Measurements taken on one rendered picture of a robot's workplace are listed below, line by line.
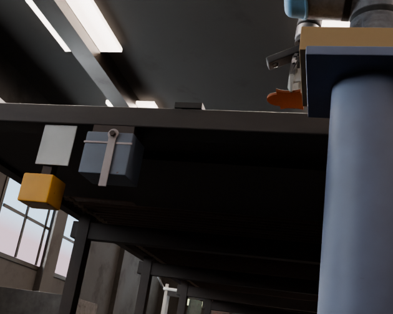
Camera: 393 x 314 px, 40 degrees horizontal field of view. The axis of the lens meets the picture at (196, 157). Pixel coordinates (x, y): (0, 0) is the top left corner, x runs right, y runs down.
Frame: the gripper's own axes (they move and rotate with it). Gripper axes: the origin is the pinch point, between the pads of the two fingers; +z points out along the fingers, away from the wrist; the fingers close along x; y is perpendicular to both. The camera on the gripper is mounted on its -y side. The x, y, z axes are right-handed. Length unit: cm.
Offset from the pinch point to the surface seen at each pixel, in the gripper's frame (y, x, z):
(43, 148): -62, -22, 32
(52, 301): -258, 340, 63
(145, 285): -104, 181, 45
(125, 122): -39, -22, 22
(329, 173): 18, -47, 39
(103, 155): -42, -24, 32
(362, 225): 24, -51, 50
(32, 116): -68, -23, 23
